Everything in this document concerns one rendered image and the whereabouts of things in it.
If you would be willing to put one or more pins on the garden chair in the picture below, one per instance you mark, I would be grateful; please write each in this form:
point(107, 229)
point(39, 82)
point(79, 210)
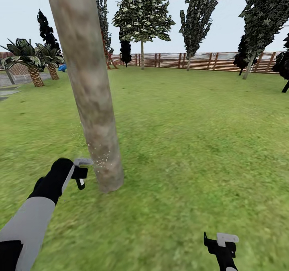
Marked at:
point(19, 69)

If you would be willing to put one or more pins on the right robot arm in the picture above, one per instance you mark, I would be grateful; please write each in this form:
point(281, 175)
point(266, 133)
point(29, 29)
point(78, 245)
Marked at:
point(224, 249)

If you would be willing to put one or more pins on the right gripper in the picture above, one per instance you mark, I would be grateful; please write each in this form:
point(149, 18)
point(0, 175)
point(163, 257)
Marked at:
point(217, 250)

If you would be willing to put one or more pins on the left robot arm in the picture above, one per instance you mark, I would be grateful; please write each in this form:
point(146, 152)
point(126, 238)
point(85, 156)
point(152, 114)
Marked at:
point(21, 237)

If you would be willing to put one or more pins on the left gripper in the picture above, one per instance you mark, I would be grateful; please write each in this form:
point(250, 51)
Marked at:
point(80, 173)

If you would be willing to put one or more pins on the pesticide atomizer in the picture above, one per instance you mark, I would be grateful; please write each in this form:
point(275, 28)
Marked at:
point(80, 183)

